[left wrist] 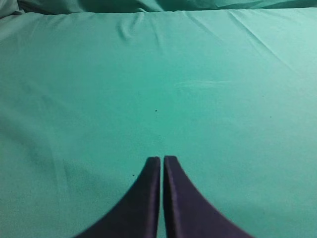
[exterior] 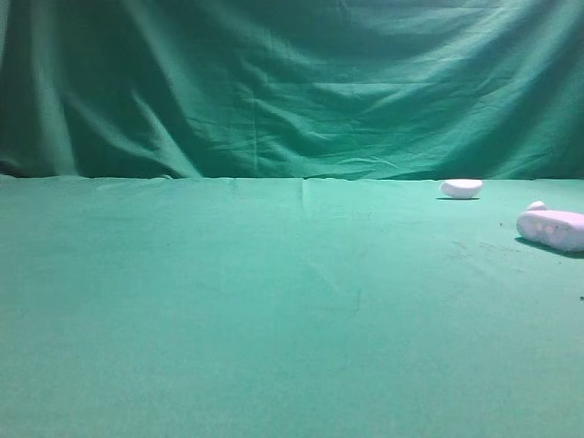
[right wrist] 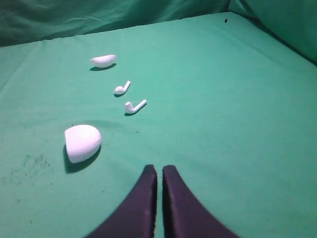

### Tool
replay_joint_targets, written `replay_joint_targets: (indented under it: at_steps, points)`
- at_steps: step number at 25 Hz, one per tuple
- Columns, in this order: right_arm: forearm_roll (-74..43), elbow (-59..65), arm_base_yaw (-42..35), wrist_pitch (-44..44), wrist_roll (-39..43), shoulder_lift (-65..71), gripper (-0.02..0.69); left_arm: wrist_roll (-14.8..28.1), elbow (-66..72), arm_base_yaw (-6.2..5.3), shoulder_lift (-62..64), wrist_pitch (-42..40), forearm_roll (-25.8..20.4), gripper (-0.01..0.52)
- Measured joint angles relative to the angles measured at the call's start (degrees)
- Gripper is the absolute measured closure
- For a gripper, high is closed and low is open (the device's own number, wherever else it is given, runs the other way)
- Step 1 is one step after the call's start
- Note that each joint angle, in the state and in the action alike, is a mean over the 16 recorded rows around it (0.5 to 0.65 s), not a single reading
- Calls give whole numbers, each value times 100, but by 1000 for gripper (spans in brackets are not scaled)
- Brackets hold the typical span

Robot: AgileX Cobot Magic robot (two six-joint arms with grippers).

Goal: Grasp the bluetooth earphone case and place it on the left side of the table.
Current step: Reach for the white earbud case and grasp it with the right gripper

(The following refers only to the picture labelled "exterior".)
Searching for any white earphone case lid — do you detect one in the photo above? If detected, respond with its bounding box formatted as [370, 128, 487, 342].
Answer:
[440, 179, 483, 200]

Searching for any white earphone case base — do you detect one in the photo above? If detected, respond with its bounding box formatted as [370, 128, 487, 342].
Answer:
[516, 201, 583, 252]

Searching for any green cloth backdrop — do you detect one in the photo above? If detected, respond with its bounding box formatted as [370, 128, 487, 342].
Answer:
[1, 1, 583, 180]

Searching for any green tablecloth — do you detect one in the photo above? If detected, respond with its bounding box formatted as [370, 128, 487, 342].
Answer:
[1, 177, 583, 437]

